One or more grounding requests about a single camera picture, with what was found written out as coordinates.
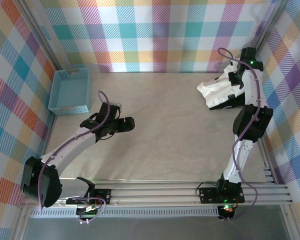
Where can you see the white t-shirt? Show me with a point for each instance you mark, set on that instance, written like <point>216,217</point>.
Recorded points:
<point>215,92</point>

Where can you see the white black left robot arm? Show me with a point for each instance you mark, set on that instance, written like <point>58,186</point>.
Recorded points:
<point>72,142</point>

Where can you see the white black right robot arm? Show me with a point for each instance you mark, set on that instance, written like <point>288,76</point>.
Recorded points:
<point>240,160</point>

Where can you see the folded black t-shirt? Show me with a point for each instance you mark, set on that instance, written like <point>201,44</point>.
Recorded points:
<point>240,103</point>

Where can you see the blue perforated plastic basket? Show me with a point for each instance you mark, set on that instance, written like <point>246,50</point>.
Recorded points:
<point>68,90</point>

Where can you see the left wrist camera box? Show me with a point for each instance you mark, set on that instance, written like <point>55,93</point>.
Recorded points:
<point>117,106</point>

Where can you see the aluminium frame post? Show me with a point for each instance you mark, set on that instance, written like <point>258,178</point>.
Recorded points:
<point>262,35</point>
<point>40,37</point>

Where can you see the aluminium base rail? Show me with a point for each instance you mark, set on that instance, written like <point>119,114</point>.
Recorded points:
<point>152,195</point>

